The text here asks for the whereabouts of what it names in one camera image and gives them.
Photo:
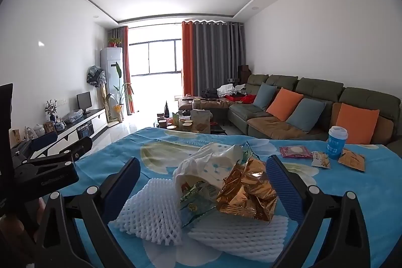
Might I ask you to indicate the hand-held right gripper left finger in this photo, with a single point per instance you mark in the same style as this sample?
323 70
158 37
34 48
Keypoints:
125 186

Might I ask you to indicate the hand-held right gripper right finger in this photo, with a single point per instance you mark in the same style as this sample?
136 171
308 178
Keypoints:
282 183

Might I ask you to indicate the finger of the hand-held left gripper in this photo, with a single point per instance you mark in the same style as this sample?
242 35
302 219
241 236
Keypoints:
45 141
75 150

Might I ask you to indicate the white foam fruit net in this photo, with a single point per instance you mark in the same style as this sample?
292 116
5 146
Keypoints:
147 211
238 239

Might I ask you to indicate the gold foil wrapper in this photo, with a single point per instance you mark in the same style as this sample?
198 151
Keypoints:
248 189

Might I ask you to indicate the green snack wrapper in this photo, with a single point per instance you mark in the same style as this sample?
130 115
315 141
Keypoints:
246 151
194 202

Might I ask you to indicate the white plastic bag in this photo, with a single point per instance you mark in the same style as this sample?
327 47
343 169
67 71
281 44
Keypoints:
219 151

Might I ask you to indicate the crushed white paper cup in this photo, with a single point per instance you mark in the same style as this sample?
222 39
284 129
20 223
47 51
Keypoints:
204 173

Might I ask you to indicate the person's left hand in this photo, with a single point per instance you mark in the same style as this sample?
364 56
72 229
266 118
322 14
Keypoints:
9 228

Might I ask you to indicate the white ceramic jar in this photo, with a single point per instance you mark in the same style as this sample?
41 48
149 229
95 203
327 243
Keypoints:
39 130

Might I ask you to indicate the plastic wrapped ornament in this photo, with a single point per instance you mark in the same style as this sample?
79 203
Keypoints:
29 133

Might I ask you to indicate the blue and white vase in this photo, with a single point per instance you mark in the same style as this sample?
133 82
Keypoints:
60 124

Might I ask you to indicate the decorative plant in vase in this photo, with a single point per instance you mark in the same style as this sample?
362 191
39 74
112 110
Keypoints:
51 109

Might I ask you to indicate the pink packet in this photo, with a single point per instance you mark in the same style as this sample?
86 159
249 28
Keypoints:
295 151

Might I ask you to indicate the clear plastic bag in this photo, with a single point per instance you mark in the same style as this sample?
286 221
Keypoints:
73 115

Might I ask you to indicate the white TV cabinet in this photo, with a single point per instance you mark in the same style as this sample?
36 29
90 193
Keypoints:
94 120

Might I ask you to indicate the small white wrapper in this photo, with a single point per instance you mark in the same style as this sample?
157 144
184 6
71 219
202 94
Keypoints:
321 159

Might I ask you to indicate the black monitor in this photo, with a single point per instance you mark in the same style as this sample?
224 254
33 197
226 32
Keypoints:
84 100

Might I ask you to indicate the tall green potted plant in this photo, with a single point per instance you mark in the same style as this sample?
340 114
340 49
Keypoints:
118 108

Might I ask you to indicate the blue printed blanket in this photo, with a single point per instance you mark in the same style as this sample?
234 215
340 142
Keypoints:
345 192

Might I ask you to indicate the blue paper cup white lid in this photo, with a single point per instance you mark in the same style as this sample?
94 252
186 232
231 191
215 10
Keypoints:
336 142

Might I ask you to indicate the blue pillow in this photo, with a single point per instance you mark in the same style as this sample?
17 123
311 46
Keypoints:
306 114
264 96

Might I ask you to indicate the orange packet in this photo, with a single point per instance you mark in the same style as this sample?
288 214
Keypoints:
353 159

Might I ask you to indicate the covered standing fan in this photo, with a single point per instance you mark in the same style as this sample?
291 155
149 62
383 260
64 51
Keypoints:
95 76

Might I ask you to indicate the orange pillow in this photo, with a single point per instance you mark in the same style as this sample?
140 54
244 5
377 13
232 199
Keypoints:
284 104
358 123

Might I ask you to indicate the group of jars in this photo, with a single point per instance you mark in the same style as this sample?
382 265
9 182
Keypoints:
174 122

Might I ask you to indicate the white floor air conditioner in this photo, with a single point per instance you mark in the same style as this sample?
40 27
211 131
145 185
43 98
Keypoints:
110 73

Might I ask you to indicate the coffee table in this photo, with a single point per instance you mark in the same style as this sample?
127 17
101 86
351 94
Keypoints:
216 129

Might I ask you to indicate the red cloth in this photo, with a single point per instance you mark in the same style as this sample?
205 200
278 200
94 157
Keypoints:
245 98

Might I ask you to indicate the orange and grey curtain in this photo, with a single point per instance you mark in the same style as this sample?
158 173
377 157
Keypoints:
213 57
125 67

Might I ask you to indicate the beige snack bag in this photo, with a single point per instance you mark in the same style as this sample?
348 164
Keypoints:
201 122

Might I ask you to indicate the green sofa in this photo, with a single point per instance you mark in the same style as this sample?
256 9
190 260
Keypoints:
317 87

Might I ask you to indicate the white clothes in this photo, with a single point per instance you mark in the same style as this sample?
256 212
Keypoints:
230 89

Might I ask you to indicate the small grey device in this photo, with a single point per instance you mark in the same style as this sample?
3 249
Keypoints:
233 79

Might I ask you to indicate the small potted plant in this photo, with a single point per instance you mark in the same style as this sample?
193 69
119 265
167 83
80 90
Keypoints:
114 42

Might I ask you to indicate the black bag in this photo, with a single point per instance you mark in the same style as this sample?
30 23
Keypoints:
209 93

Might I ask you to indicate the brown box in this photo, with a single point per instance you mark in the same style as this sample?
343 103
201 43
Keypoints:
244 73

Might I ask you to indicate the window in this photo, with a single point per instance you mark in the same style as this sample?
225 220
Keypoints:
157 57

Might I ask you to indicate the wooden picture frame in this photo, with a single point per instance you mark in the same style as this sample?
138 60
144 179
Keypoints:
49 127

